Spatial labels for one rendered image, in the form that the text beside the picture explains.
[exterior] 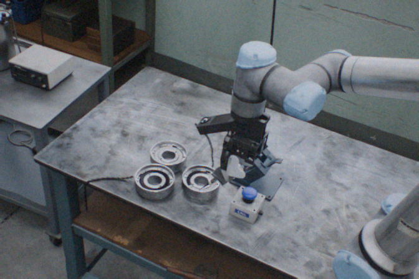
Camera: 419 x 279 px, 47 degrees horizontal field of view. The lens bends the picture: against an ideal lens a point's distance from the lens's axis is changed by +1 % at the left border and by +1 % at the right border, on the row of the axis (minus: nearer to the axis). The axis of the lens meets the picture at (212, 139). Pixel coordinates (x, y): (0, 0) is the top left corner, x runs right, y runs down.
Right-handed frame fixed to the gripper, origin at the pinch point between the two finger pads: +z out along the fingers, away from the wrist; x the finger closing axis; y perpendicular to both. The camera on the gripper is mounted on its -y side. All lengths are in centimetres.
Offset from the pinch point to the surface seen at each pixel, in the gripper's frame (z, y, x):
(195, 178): 10.6, -10.1, 3.4
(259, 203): 8.6, 9.1, 2.8
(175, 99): 13, -36, 35
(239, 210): 10.0, 5.2, -0.9
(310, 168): 13.0, 15.1, 28.8
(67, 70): 21, -85, 37
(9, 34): 11, -107, 31
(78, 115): 93, -129, 86
